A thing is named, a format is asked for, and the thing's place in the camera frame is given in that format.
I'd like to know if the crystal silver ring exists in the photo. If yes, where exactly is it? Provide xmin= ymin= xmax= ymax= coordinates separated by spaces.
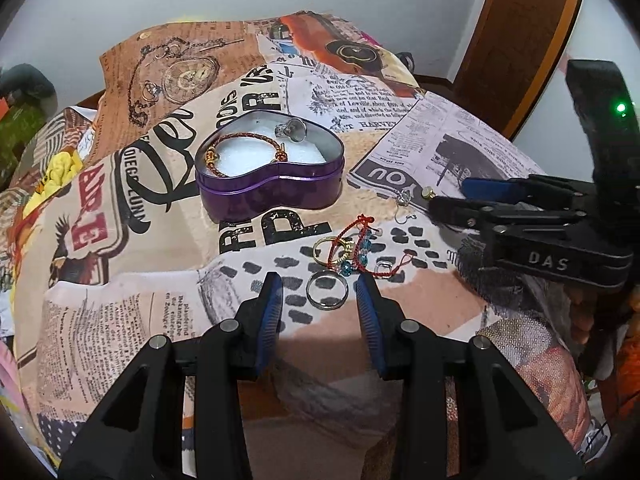
xmin=273 ymin=116 xmax=309 ymax=143

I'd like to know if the orange braided bracelet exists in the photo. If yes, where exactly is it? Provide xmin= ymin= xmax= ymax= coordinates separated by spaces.
xmin=202 ymin=130 xmax=290 ymax=180

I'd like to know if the brown wooden door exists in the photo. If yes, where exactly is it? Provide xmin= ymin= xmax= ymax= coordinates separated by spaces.
xmin=454 ymin=0 xmax=582 ymax=139

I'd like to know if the dark bag on floor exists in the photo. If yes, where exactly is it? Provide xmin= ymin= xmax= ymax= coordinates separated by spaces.
xmin=396 ymin=52 xmax=416 ymax=74

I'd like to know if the purple heart-shaped tin box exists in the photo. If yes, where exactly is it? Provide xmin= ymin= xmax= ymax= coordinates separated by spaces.
xmin=195 ymin=110 xmax=345 ymax=223

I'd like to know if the newspaper print bed blanket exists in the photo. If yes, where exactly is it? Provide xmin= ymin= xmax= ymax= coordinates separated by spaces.
xmin=1 ymin=11 xmax=589 ymax=479

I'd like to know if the yellow garment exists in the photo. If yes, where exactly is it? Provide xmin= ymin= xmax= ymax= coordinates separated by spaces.
xmin=23 ymin=150 xmax=82 ymax=218

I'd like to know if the patchwork striped quilt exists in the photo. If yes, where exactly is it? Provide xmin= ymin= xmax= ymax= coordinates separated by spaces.
xmin=1 ymin=107 xmax=91 ymax=292

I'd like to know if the green cloth covered stand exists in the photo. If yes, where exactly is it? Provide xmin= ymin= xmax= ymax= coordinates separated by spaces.
xmin=0 ymin=100 xmax=46 ymax=191

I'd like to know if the red string beaded bracelet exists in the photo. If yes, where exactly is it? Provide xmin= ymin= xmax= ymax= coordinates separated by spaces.
xmin=328 ymin=213 xmax=417 ymax=281

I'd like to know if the gold ring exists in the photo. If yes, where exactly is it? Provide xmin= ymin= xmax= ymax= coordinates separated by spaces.
xmin=312 ymin=235 xmax=352 ymax=266

